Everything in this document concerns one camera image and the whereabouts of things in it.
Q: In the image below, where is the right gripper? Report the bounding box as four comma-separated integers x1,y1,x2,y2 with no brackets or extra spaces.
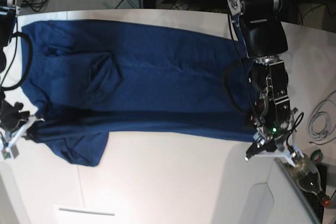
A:
0,100,45,159

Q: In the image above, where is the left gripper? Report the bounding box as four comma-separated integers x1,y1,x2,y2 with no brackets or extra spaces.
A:
244,103,305,163

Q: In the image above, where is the dark blue t-shirt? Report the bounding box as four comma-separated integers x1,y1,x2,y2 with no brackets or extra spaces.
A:
21,20,255,167

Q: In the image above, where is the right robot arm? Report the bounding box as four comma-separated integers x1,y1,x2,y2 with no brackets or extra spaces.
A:
1,0,44,160

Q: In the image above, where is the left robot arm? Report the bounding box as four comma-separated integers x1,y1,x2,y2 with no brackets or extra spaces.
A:
223,0,335,163

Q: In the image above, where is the clear plastic bottle red cap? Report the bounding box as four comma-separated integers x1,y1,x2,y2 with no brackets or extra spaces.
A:
288,154,331,208

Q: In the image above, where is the green tape roll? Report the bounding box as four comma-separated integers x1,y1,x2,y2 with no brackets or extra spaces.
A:
310,149,324,164

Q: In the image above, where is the coiled light blue cable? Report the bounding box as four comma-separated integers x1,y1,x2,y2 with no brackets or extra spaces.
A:
307,96,336,145

